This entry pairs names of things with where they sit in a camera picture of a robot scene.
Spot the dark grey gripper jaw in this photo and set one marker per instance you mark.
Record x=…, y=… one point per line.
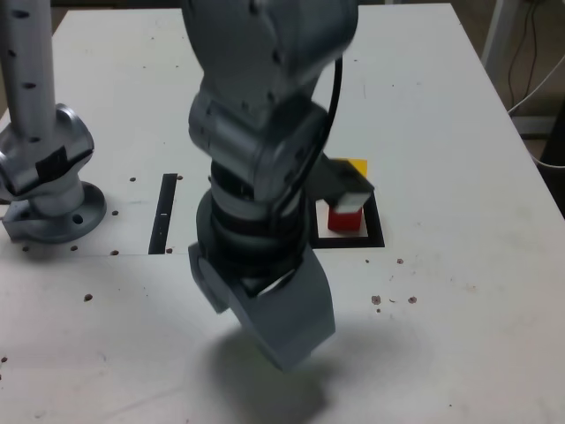
x=291, y=331

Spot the red cube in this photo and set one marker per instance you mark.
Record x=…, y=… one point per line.
x=344, y=223

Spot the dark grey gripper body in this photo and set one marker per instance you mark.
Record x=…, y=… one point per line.
x=212, y=287

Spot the black tape square outline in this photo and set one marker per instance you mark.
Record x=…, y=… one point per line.
x=375, y=225

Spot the white furniture leg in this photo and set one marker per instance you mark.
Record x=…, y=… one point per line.
x=494, y=35

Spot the grey box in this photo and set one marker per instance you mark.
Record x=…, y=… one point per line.
x=534, y=126

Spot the black tape strip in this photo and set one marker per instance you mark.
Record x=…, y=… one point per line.
x=162, y=212

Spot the yellow cube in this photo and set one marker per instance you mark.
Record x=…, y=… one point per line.
x=359, y=165

